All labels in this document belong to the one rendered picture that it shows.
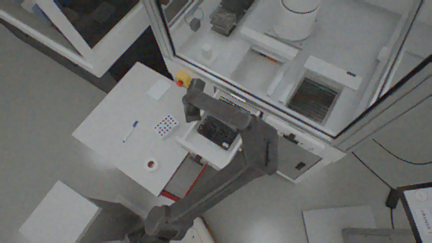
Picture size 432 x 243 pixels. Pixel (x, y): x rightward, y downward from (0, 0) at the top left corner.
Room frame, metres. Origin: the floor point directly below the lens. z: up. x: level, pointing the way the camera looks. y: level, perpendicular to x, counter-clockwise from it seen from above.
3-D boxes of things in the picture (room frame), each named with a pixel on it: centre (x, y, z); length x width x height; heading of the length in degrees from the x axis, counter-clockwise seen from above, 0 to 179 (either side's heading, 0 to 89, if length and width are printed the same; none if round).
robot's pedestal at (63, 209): (0.13, 0.83, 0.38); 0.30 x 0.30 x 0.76; 53
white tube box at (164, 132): (0.54, 0.28, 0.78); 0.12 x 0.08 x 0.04; 127
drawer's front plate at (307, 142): (0.36, -0.35, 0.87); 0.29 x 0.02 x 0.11; 50
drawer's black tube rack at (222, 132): (0.47, -0.04, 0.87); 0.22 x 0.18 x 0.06; 140
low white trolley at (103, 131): (0.60, 0.40, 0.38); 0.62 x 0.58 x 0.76; 50
